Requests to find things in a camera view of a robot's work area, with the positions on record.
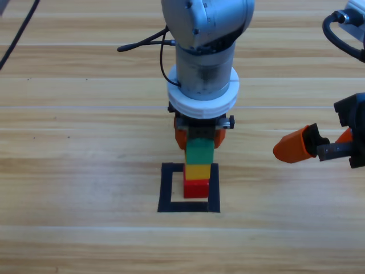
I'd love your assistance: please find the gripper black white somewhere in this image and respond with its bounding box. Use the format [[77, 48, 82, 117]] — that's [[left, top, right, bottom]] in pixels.
[[167, 64, 241, 150], [273, 91, 365, 170]]

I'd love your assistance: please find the green wooden block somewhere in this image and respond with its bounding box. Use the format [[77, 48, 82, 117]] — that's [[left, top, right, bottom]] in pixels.
[[185, 138, 216, 166]]

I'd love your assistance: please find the yellow wooden block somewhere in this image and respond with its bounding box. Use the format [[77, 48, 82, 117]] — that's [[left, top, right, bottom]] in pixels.
[[184, 164, 212, 182]]

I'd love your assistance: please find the red wooden block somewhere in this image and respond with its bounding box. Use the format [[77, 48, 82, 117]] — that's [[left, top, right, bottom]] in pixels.
[[183, 178, 210, 199]]

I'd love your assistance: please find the black tape square outline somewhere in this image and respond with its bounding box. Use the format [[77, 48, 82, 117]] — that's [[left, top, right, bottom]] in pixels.
[[157, 162, 221, 213]]

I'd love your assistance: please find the gripper thin black wire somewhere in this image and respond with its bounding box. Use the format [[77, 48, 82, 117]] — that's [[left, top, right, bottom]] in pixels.
[[159, 27, 183, 88]]

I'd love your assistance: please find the loose black cable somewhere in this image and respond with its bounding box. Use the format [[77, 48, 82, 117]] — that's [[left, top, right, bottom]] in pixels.
[[0, 0, 42, 71]]

